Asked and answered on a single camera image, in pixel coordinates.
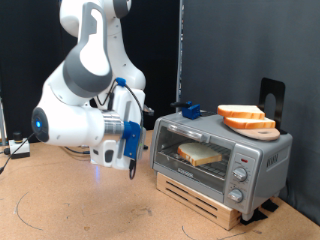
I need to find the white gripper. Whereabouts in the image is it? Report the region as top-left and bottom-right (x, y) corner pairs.
(89, 88), (155, 171)

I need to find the metal spatula with black handle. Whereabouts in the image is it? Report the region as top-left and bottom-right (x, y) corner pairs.
(169, 101), (218, 118)

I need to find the blue printed spatula grip block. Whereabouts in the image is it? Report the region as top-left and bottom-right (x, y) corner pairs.
(181, 100), (201, 120)

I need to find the toy bread slice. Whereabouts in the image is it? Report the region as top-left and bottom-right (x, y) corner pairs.
(177, 142), (223, 167)
(222, 116), (277, 131)
(217, 104), (266, 121)

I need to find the silver oven knob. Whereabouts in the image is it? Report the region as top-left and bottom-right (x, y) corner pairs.
(232, 166), (249, 183)
(227, 188), (244, 204)

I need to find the silver toaster oven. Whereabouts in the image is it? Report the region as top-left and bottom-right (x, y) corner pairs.
(148, 111), (294, 222)

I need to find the wooden slatted riser block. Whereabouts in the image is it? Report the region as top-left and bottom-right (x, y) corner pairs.
(155, 171), (242, 231)

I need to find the small wooden serving board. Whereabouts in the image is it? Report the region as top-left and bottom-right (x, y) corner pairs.
(229, 126), (281, 142)

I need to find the black metal bookend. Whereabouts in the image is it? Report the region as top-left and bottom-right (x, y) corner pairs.
(258, 77), (288, 135)

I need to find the grey backdrop curtain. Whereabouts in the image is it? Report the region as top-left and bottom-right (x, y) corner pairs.
(181, 0), (320, 226)

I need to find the white power box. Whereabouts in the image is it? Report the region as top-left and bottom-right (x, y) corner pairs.
(8, 131), (31, 159)

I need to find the black backdrop curtain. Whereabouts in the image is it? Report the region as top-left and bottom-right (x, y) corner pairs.
(0, 0), (183, 144)

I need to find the black foam pad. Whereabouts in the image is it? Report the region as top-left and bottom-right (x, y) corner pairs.
(239, 208), (269, 226)
(261, 199), (280, 213)

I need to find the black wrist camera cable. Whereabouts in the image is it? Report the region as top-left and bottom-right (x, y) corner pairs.
(96, 79), (146, 181)

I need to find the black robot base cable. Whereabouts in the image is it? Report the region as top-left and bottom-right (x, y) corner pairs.
(61, 145), (92, 156)

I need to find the wire oven rack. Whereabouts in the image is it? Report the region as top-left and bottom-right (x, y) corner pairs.
(158, 141), (233, 178)

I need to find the metal frame leg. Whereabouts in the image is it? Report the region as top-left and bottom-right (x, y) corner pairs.
(0, 96), (8, 147)

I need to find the long hanging black cable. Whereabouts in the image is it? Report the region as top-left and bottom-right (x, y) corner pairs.
(0, 131), (36, 174)

